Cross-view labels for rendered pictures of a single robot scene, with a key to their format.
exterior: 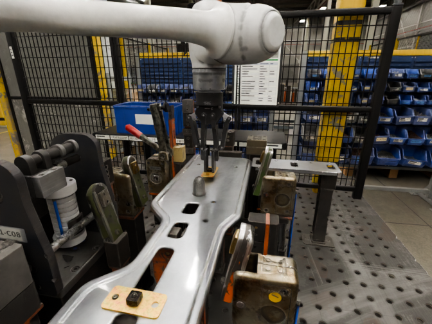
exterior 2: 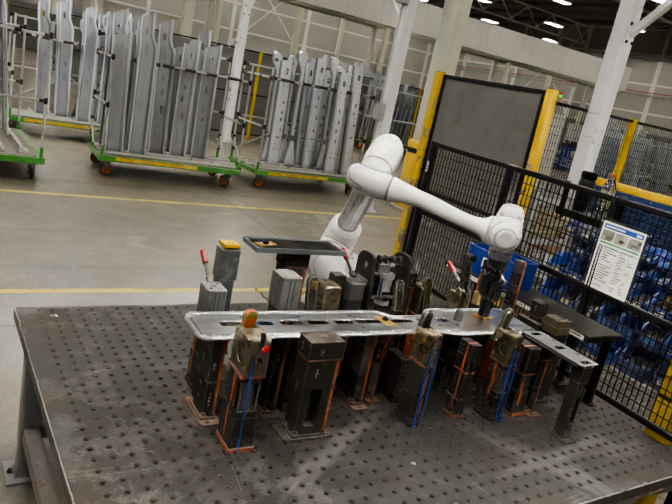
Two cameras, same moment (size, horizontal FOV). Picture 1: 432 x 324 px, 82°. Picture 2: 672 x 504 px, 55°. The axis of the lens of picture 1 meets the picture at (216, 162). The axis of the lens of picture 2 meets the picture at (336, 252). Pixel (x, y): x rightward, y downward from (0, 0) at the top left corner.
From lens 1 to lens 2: 1.96 m
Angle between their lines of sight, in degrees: 44
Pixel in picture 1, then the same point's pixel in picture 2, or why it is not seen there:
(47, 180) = (383, 267)
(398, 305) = (547, 472)
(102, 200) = (399, 287)
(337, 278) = (531, 445)
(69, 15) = (425, 203)
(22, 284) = (358, 298)
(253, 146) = (548, 323)
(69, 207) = (386, 285)
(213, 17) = (480, 223)
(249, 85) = (604, 270)
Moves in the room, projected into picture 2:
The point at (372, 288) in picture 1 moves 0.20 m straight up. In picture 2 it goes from (546, 461) to (563, 409)
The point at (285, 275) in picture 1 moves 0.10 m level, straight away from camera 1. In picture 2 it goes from (431, 332) to (456, 333)
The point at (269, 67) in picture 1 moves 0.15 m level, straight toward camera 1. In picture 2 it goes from (627, 259) to (603, 258)
